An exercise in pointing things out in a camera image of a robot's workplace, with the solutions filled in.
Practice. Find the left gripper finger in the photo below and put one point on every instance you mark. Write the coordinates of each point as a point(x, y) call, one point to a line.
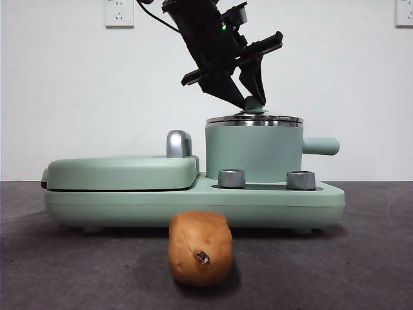
point(222, 87)
point(255, 80)

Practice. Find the glass pot lid green knob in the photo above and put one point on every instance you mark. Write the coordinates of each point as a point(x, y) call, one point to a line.
point(226, 119)

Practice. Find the brown potato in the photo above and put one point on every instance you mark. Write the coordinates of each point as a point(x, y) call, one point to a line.
point(200, 245)

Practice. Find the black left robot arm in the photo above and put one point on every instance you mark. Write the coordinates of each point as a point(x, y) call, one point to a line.
point(200, 32)

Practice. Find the mint green steamer pot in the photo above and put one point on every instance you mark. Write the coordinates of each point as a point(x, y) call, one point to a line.
point(255, 148)

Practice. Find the silver control knob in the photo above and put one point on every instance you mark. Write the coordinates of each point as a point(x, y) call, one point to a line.
point(231, 179)
point(300, 181)

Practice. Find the mint green hinged griddle cover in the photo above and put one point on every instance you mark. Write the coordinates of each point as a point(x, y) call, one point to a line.
point(122, 172)

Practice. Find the mint green breakfast machine base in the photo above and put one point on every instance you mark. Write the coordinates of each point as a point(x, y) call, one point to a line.
point(135, 208)

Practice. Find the white wall socket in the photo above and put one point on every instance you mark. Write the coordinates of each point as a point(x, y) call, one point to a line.
point(119, 14)
point(405, 13)

